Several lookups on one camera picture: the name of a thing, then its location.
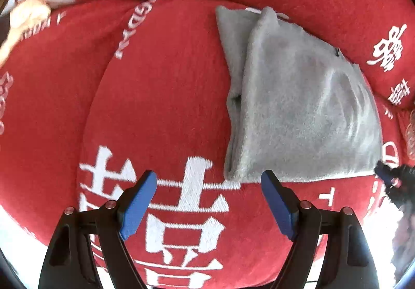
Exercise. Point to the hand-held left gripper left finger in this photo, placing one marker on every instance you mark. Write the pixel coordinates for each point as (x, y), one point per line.
(136, 208)

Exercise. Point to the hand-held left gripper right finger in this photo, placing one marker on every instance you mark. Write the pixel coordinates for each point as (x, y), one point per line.
(279, 208)

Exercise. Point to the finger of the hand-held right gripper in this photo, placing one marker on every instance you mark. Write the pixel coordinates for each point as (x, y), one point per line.
(385, 175)

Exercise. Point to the grey towel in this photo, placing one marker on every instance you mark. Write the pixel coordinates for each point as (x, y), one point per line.
(291, 114)

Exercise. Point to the red printed sofa cover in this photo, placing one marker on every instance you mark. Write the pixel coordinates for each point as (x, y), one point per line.
(146, 81)

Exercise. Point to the cream plush toy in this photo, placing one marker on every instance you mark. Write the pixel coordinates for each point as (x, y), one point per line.
(29, 13)

